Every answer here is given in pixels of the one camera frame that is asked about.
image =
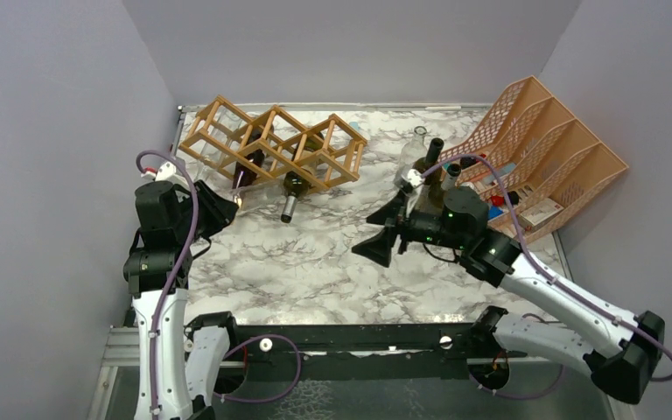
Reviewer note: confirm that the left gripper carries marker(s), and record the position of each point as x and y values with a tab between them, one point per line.
220	210

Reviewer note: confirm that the clear glass bottle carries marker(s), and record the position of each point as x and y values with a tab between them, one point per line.
224	123
412	154

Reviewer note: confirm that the green wine bottle beige label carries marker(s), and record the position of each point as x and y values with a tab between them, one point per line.
426	168

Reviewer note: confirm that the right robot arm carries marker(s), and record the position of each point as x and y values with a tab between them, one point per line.
618	349

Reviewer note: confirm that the peach plastic desk organizer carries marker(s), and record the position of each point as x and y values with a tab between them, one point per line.
545	154

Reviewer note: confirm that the wooden wine rack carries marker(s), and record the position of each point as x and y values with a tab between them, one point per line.
282	138

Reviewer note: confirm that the dark bottle silver cap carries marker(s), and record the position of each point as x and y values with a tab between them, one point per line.
295	186

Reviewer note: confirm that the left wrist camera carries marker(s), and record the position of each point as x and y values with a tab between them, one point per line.
165	172

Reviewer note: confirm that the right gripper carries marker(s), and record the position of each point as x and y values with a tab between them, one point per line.
394	213

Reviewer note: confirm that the clear bottle gold cap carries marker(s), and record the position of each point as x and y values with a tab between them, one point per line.
244	176

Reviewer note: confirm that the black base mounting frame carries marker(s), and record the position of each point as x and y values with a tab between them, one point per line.
402	351

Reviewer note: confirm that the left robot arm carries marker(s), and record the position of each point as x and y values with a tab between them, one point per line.
178	363

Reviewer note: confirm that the dark green top wine bottle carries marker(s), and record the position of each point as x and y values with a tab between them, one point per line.
450	173

